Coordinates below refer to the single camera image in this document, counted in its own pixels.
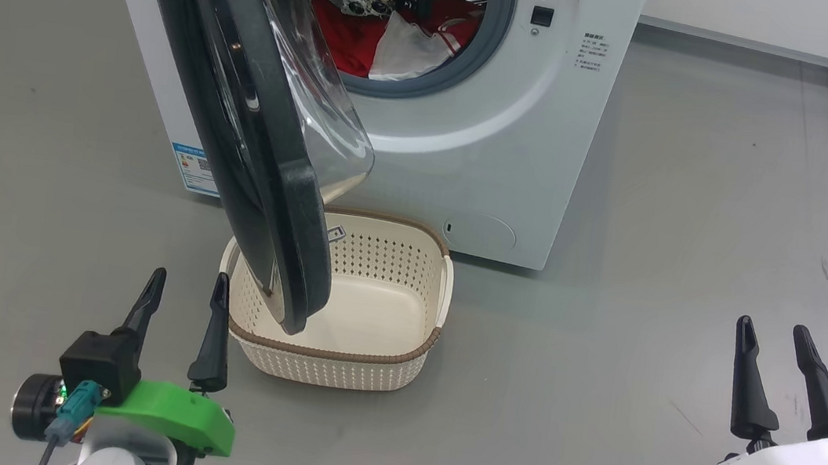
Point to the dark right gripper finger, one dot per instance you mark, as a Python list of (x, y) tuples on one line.
[(824, 401), (749, 400)]

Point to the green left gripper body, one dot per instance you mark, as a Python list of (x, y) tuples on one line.
[(178, 413)]

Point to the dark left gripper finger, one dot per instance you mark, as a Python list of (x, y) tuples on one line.
[(213, 350), (146, 302)]

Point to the white garment with red trim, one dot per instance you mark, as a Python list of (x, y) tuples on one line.
[(405, 50)]

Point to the cream perforated laundry basket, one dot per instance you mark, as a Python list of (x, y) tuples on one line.
[(371, 322)]

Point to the white oval filter access cover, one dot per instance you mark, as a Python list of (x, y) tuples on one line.
[(481, 231)]

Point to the white front-load washing machine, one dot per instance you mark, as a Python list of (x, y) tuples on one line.
[(486, 162)]

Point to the blue energy label sticker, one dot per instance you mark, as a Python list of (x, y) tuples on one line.
[(194, 170)]

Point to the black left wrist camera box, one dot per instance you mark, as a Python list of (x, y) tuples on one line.
[(99, 364)]

